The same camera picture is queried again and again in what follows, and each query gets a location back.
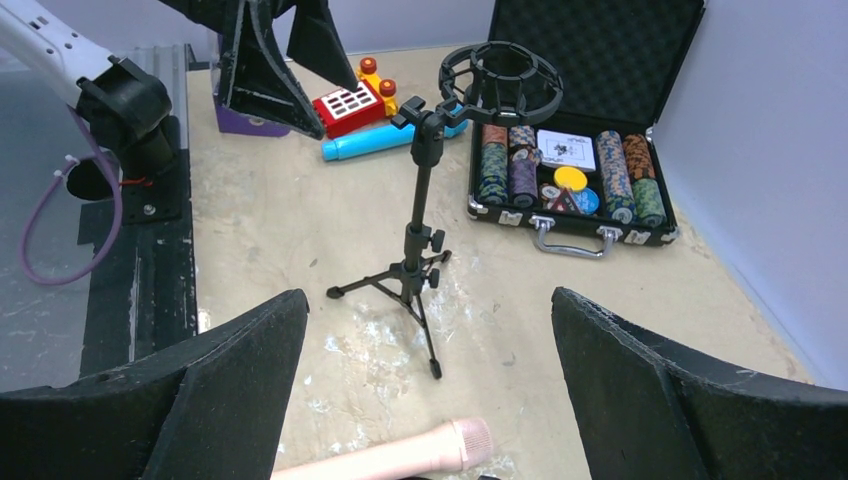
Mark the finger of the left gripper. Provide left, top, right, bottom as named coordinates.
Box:
left=286, top=0, right=358, bottom=91
left=218, top=1, right=325, bottom=139

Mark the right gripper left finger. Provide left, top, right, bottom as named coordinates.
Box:
left=1, top=289, right=309, bottom=479

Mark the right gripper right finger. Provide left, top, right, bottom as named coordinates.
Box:
left=551, top=287, right=847, bottom=479

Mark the blue microphone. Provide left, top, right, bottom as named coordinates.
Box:
left=321, top=105, right=469, bottom=163

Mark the black tripod mic stand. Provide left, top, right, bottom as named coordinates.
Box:
left=326, top=40, right=564, bottom=380

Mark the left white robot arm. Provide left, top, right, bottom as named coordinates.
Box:
left=1, top=0, right=358, bottom=181

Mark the purple flat plastic piece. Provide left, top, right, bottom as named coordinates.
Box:
left=210, top=33, right=293, bottom=139

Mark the orange toy vehicle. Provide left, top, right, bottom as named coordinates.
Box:
left=312, top=57, right=399, bottom=139

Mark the pink microphone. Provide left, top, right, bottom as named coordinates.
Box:
left=271, top=418, right=494, bottom=479

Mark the green chip stack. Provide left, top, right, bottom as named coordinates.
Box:
left=632, top=178, right=667, bottom=227

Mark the blue orange chip stack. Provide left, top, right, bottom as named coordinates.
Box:
left=596, top=130, right=636, bottom=224

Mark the blue poker chip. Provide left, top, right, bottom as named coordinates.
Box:
left=572, top=188, right=600, bottom=215

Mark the yellow poker chip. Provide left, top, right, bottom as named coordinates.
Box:
left=553, top=166, right=588, bottom=192

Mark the black poker chip case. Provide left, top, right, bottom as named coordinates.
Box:
left=467, top=1, right=706, bottom=258

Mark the purple chip stack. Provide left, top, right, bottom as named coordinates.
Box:
left=510, top=157, right=538, bottom=208

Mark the orange black chip stack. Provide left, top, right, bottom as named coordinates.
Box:
left=622, top=134, right=656, bottom=182

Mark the white playing card deck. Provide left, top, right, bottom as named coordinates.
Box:
left=536, top=129, right=597, bottom=173

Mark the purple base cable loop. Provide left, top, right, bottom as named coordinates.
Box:
left=18, top=112, right=126, bottom=287

